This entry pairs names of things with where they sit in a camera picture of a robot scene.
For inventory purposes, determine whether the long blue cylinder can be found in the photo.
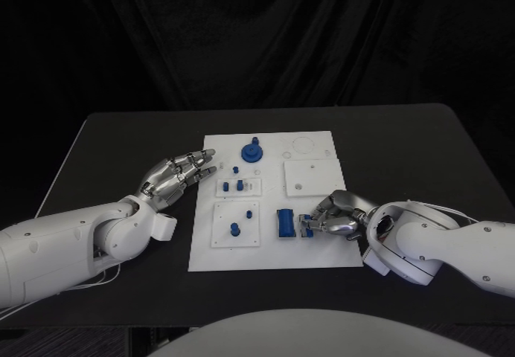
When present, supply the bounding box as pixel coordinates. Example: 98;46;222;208
274;208;298;239

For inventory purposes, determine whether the blue gear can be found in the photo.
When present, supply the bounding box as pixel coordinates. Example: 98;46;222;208
241;144;264;163

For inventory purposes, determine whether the short blue cylinder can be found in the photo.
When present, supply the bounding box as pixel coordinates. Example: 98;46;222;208
300;213;316;239

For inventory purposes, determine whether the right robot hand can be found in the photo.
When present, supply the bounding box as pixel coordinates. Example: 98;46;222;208
297;190;379;241

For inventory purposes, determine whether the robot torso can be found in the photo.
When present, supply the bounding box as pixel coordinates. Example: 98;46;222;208
147;308;492;357

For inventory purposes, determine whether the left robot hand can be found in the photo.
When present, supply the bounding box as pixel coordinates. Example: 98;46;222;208
138;148;219;212

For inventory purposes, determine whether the white task board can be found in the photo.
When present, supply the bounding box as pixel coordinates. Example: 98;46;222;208
186;130;365;272

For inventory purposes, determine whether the white cable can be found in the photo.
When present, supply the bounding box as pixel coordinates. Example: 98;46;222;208
59;263;122;292
417;202;479;224

